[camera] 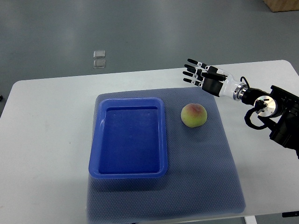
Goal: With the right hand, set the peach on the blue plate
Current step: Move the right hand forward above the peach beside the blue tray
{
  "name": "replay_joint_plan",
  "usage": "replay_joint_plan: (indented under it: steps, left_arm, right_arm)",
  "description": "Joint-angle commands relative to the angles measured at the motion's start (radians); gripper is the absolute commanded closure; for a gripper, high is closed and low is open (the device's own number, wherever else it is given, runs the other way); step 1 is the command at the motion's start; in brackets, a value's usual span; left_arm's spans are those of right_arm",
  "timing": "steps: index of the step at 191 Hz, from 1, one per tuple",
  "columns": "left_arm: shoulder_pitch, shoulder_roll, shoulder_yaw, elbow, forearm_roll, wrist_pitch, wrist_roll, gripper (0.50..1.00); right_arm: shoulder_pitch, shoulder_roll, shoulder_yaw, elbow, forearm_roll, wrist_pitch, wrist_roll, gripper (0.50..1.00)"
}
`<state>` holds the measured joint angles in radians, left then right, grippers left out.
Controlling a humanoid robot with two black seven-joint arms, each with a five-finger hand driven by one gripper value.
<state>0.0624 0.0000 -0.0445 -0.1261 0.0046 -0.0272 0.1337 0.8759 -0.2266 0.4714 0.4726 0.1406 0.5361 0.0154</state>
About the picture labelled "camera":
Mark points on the black bracket under table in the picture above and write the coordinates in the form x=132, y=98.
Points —
x=291, y=214

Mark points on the green red peach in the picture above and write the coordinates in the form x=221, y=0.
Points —
x=193, y=115

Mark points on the black thumb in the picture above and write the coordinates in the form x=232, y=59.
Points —
x=214, y=76

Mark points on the lower floor plate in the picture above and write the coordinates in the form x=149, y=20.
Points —
x=99, y=63

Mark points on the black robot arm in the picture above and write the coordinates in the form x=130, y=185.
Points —
x=277, y=111

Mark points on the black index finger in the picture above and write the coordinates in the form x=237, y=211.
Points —
x=198, y=64

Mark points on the blue plastic tray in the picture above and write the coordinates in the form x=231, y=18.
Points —
x=129, y=139

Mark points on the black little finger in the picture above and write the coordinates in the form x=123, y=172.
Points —
x=194, y=82

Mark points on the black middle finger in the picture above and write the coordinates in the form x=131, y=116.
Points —
x=194, y=70

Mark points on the upper floor plate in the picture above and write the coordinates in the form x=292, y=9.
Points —
x=99, y=53

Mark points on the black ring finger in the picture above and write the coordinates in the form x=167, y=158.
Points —
x=194, y=76

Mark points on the floor plate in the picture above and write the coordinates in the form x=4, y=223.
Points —
x=99, y=53
x=99, y=63

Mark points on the white table leg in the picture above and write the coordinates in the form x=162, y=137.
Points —
x=250, y=220

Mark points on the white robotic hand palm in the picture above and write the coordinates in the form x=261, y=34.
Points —
x=218, y=88

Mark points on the blue grey mesh mat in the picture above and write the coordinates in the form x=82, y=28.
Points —
x=201, y=178

